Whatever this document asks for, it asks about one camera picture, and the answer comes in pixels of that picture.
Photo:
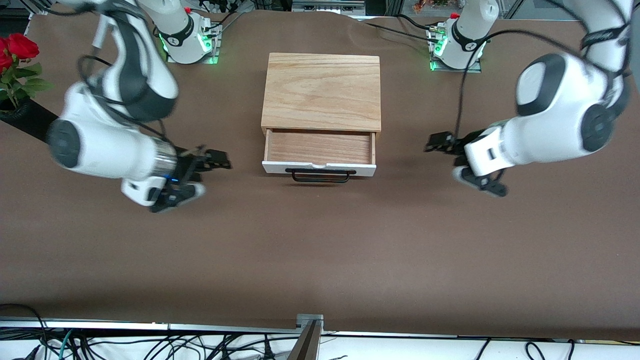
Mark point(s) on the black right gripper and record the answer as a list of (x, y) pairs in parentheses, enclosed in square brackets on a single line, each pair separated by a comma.
[(192, 162)]

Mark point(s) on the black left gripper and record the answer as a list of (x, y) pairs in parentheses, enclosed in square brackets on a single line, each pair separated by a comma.
[(456, 142)]

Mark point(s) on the white-fronted wooden drawer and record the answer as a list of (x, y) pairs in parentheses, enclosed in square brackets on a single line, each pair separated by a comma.
[(320, 147)]

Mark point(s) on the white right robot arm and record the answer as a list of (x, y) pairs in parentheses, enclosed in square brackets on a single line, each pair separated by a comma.
[(100, 145)]

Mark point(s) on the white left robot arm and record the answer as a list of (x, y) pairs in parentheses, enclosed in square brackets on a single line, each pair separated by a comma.
[(550, 115)]

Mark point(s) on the light wooden drawer cabinet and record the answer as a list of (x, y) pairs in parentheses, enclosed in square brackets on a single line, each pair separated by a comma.
[(320, 90)]

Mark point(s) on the brown table cover mat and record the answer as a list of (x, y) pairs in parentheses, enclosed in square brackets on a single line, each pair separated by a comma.
[(320, 240)]

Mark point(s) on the black electronics box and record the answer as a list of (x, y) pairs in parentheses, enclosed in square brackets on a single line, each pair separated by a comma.
[(327, 6)]

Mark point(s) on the black vase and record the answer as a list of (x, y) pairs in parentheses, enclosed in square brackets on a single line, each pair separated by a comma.
[(25, 120)]

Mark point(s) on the red rose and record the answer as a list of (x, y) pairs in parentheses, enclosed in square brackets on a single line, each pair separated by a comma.
[(4, 57), (22, 46)]

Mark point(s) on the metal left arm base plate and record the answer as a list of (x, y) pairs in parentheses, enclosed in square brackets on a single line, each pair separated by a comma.
[(472, 70)]

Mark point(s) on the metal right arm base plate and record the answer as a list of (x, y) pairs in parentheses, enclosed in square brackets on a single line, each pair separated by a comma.
[(212, 59)]

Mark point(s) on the aluminium table edge rail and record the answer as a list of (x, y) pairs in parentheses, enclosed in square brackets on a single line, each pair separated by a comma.
[(150, 326)]

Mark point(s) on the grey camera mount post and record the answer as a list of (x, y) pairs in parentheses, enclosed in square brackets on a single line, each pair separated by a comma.
[(309, 340)]

